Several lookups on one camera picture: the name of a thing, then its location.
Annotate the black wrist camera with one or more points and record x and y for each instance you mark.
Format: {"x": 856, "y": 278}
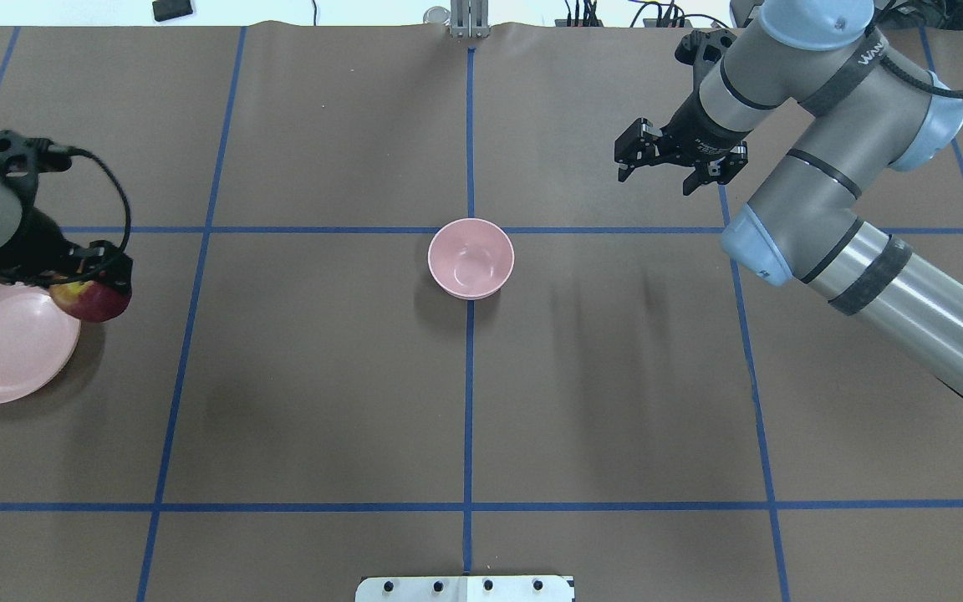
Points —
{"x": 702, "y": 50}
{"x": 23, "y": 159}

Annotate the aluminium frame post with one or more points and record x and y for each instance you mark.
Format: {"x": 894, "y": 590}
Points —
{"x": 469, "y": 19}

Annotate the pink bowl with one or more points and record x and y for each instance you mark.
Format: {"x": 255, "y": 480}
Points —
{"x": 471, "y": 258}

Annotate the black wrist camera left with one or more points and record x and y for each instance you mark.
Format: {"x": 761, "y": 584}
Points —
{"x": 23, "y": 159}

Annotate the pink plate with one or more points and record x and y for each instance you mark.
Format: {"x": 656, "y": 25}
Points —
{"x": 37, "y": 340}

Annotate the black device on desk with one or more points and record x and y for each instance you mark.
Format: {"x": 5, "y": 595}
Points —
{"x": 167, "y": 10}

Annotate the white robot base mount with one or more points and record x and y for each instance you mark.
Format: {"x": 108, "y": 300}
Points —
{"x": 545, "y": 587}

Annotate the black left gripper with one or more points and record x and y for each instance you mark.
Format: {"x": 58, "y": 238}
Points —
{"x": 28, "y": 241}

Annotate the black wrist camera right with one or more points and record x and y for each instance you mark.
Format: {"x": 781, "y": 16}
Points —
{"x": 702, "y": 50}

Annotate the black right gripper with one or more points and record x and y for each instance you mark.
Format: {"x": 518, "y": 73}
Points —
{"x": 696, "y": 134}

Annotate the red apple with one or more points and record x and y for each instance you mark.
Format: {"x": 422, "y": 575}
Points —
{"x": 90, "y": 302}

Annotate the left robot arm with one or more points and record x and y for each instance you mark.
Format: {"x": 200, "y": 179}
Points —
{"x": 13, "y": 210}

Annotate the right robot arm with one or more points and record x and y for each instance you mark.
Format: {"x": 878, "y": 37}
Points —
{"x": 873, "y": 109}

